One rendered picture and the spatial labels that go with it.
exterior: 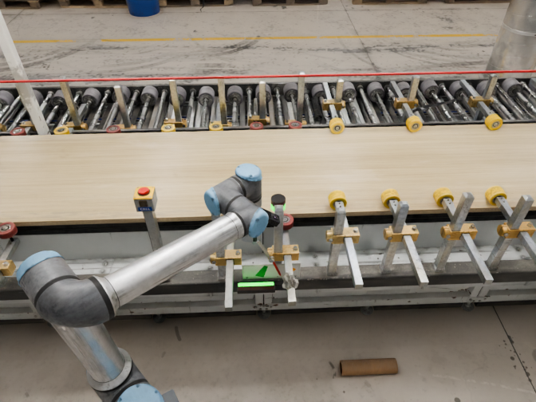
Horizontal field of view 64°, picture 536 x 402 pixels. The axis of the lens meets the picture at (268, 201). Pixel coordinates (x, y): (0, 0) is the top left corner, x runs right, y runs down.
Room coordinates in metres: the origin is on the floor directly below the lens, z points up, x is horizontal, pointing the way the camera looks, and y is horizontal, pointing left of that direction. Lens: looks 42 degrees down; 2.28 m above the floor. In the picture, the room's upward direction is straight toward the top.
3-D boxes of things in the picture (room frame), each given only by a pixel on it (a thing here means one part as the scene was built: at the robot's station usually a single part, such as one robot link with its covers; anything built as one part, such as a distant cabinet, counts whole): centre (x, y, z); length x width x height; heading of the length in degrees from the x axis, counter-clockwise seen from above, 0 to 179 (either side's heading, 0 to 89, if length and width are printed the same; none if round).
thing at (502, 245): (1.27, -1.04, 0.90); 0.03 x 0.03 x 0.48; 2
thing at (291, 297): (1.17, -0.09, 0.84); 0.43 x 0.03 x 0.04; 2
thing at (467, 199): (1.26, -0.79, 0.93); 0.03 x 0.03 x 0.48; 2
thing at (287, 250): (1.23, -0.07, 0.85); 0.13 x 0.06 x 0.05; 92
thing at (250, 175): (1.14, 0.07, 1.32); 0.10 x 0.09 x 0.12; 134
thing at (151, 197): (1.21, 0.47, 1.18); 0.07 x 0.07 x 0.08; 2
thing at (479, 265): (1.25, -0.83, 0.95); 0.50 x 0.04 x 0.04; 2
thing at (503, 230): (1.27, -1.07, 0.95); 0.13 x 0.06 x 0.05; 92
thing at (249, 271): (1.20, -0.01, 0.75); 0.26 x 0.01 x 0.10; 92
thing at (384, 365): (1.11, -0.55, 0.04); 0.30 x 0.08 x 0.08; 92
